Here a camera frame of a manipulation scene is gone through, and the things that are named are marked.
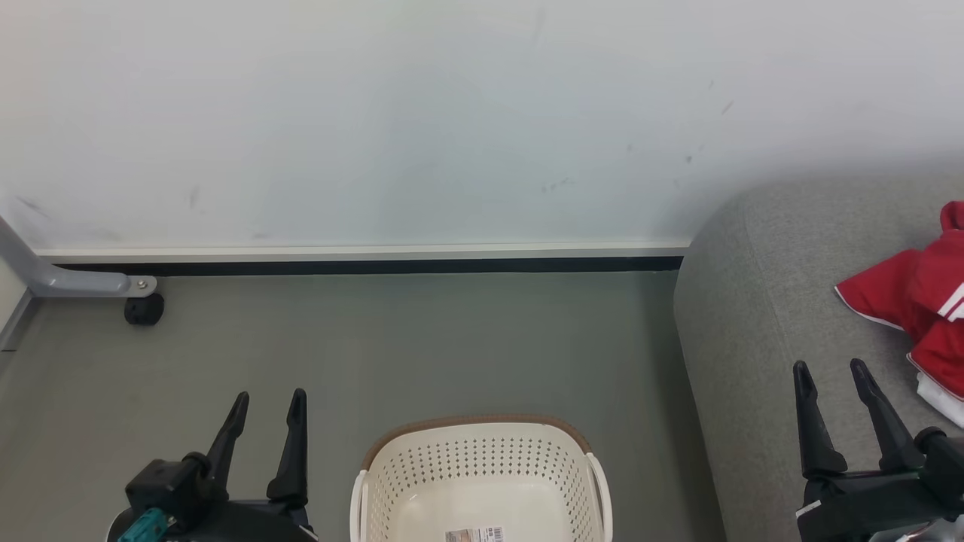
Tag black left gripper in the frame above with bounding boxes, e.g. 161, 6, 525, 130
108, 388, 319, 542

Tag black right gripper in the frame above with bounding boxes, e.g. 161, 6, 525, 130
792, 358, 964, 542

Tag red shorts with white stripe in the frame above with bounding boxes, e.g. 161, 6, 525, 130
834, 247, 951, 333

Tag cream perforated plastic laundry basket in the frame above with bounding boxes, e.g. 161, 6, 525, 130
349, 414, 614, 542

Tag red jersey with white trim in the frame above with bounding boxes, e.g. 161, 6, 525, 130
906, 200, 964, 428

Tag grey fabric sofa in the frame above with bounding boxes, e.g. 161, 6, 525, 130
673, 175, 964, 542

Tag black caster wheel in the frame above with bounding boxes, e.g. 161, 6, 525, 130
124, 293, 166, 327

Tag grey metal stand leg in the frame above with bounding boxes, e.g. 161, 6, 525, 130
0, 215, 159, 299

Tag teal cable connector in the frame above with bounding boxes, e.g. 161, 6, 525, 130
133, 507, 172, 541

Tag white and black wall baseboard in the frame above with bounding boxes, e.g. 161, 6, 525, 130
34, 241, 691, 276

